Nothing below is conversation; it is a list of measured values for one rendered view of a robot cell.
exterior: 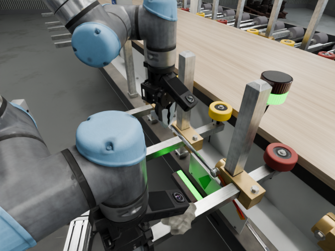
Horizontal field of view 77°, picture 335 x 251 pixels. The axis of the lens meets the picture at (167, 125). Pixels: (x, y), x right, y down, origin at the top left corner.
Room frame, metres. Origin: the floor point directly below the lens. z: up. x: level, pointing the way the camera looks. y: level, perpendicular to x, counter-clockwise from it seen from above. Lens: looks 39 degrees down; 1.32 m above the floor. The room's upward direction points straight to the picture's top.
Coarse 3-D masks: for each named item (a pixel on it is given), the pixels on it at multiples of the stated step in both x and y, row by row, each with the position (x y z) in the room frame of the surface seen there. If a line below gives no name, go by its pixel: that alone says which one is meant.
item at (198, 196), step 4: (180, 172) 0.49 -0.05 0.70; (180, 176) 0.47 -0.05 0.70; (184, 176) 0.47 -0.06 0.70; (184, 180) 0.45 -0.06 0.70; (188, 180) 0.45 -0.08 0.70; (188, 184) 0.43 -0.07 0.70; (192, 188) 0.42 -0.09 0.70; (192, 192) 0.40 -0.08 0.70; (196, 192) 0.40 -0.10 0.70; (196, 196) 0.39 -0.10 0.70; (200, 196) 0.39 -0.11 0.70
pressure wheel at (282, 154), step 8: (272, 144) 0.42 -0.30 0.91; (280, 144) 0.42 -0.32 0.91; (264, 152) 0.41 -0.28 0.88; (272, 152) 0.39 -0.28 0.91; (280, 152) 0.39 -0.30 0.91; (288, 152) 0.40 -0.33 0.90; (264, 160) 0.39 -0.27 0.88; (272, 160) 0.37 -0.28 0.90; (280, 160) 0.36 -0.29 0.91; (288, 160) 0.36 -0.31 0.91; (296, 160) 0.37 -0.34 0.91; (272, 168) 0.37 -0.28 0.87; (280, 168) 0.36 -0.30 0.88; (288, 168) 0.35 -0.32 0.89
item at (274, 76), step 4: (264, 72) 0.41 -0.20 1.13; (268, 72) 0.41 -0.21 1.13; (272, 72) 0.41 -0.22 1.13; (276, 72) 0.41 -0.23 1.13; (280, 72) 0.41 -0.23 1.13; (264, 76) 0.39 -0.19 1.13; (268, 76) 0.39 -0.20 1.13; (272, 76) 0.39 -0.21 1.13; (276, 76) 0.39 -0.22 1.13; (280, 76) 0.39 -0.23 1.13; (284, 76) 0.39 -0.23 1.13; (288, 76) 0.39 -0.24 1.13; (268, 80) 0.37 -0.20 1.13; (272, 80) 0.37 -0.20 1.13; (276, 80) 0.37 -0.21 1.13; (280, 80) 0.37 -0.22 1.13; (284, 80) 0.37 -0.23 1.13; (288, 80) 0.37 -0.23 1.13; (268, 104) 0.36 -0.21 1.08; (264, 112) 0.39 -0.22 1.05
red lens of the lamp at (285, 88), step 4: (260, 76) 0.40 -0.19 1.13; (264, 80) 0.38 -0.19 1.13; (292, 80) 0.37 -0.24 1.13; (272, 84) 0.36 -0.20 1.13; (276, 84) 0.36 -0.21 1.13; (280, 84) 0.36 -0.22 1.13; (284, 84) 0.36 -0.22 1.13; (288, 84) 0.36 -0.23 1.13; (272, 88) 0.36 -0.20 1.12; (276, 88) 0.36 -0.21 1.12; (280, 88) 0.36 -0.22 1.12; (284, 88) 0.36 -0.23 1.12; (288, 88) 0.36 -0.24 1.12; (272, 92) 0.36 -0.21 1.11; (276, 92) 0.36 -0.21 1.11; (280, 92) 0.36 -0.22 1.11; (284, 92) 0.36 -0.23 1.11
